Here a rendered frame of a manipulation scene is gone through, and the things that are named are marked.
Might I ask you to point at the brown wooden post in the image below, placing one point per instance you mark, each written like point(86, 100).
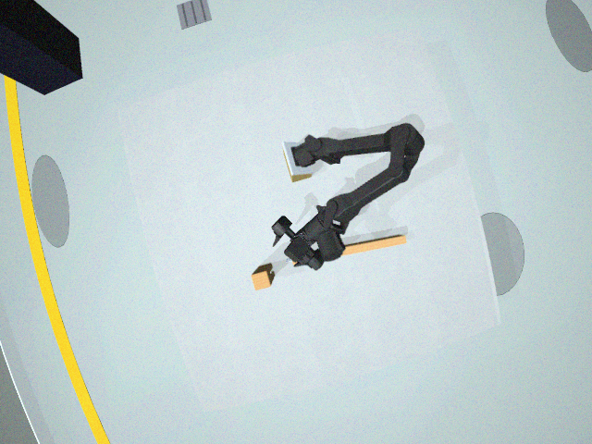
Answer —
point(263, 276)

